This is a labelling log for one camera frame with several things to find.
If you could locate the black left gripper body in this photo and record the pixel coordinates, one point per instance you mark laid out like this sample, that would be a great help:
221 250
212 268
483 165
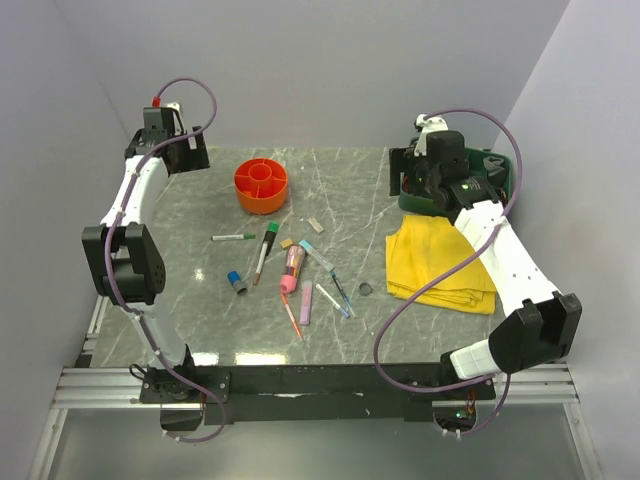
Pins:
182 166

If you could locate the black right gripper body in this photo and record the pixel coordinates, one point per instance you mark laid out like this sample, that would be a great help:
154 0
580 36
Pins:
423 177

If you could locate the brown-tipped white marker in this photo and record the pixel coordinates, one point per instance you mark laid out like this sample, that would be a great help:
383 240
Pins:
260 264

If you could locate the blue-capped clear highlighter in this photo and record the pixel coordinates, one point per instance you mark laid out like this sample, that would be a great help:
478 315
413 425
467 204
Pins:
317 256

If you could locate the white pen lilac cap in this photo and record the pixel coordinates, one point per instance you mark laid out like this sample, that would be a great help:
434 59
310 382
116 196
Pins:
334 303

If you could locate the purple pink highlighter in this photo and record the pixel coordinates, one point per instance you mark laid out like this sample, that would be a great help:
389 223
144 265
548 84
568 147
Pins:
306 302

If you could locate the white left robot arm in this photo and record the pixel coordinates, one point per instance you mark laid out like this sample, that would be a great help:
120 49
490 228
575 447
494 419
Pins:
125 263

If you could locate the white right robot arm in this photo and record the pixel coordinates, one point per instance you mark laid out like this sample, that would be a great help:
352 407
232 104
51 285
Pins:
540 322

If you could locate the green compartment tray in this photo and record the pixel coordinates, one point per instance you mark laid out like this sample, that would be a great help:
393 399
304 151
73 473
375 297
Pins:
477 188

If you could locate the grey rolled item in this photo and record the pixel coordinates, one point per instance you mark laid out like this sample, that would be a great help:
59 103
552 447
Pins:
496 169

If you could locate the orange round desk organizer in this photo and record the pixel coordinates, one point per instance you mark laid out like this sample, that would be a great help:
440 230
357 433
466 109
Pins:
261 186

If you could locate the yellow folded cloth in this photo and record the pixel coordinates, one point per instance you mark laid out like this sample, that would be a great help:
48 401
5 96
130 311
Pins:
426 247

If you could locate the beige rectangular eraser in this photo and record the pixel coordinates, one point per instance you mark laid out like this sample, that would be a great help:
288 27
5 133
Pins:
317 227

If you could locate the blue grey cylinder cap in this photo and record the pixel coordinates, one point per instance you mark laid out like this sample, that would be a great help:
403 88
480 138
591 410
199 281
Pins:
236 282

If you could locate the small grey round lid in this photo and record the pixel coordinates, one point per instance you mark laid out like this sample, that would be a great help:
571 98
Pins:
365 289

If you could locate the dark blue pen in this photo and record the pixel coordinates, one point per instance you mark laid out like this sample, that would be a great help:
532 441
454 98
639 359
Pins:
342 292

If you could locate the pink tube of crayons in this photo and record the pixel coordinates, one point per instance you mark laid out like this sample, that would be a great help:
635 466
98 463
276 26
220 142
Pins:
293 264

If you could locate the orange pen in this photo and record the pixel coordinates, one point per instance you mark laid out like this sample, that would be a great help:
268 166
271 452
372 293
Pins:
291 316

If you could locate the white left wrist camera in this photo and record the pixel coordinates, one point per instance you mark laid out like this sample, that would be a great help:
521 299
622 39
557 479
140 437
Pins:
176 107

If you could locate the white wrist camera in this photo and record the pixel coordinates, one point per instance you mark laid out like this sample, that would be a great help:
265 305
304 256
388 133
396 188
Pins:
426 125
176 107

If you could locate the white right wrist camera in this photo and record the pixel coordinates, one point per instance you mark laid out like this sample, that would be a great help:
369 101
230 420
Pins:
426 125

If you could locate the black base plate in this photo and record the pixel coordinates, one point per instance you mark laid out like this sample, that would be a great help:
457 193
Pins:
313 392

